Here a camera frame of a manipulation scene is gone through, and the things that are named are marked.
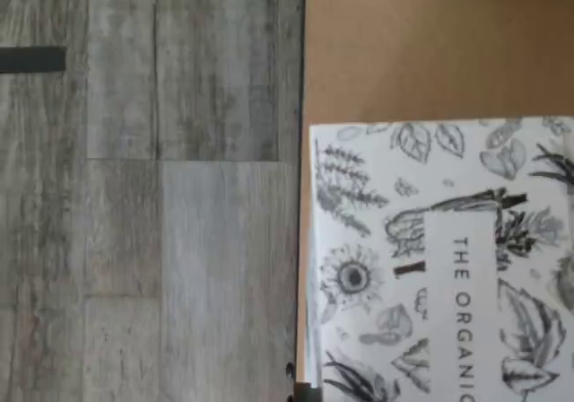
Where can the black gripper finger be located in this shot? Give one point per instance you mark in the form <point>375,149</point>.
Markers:
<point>309,393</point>

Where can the white botanical illustrated book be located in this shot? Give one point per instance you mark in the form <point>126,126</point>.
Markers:
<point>403,263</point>

